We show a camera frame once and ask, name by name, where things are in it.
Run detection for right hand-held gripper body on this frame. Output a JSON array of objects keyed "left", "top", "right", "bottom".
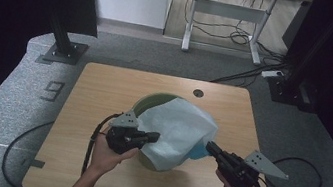
[{"left": 210, "top": 143, "right": 293, "bottom": 187}]

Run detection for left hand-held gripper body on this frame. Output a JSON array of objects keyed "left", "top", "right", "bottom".
[{"left": 104, "top": 107, "right": 152, "bottom": 159}]

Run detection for white translucent plastic bag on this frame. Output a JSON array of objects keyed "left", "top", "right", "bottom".
[{"left": 130, "top": 91, "right": 222, "bottom": 179}]

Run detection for green bowl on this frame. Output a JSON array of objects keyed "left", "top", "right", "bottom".
[{"left": 122, "top": 87, "right": 195, "bottom": 177}]

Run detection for person's left hand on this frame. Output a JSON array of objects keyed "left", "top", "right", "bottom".
[{"left": 87, "top": 127, "right": 142, "bottom": 178}]

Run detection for white power strip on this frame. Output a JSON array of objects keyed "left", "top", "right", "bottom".
[{"left": 260, "top": 67, "right": 285, "bottom": 82}]

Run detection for black metal stand with base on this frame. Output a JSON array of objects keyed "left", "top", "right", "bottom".
[{"left": 40, "top": 7, "right": 95, "bottom": 69}]

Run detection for tall black metal stand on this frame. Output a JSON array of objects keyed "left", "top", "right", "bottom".
[{"left": 263, "top": 0, "right": 333, "bottom": 118}]

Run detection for white desk with metal legs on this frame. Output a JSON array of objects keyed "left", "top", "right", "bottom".
[{"left": 174, "top": 0, "right": 315, "bottom": 74}]

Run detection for left hand-held gripper black cable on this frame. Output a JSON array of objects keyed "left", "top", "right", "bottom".
[{"left": 80, "top": 108, "right": 124, "bottom": 181}]

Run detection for round table cable hole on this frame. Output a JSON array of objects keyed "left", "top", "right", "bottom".
[{"left": 191, "top": 88, "right": 205, "bottom": 99}]

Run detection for black cables on floor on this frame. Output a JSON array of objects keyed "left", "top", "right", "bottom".
[{"left": 210, "top": 49, "right": 295, "bottom": 96}]

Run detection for black looped floor cable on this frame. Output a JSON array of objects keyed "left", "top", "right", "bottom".
[{"left": 260, "top": 152, "right": 327, "bottom": 187}]

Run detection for tangle of black desk cables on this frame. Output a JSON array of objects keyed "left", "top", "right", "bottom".
[{"left": 179, "top": 0, "right": 297, "bottom": 60}]

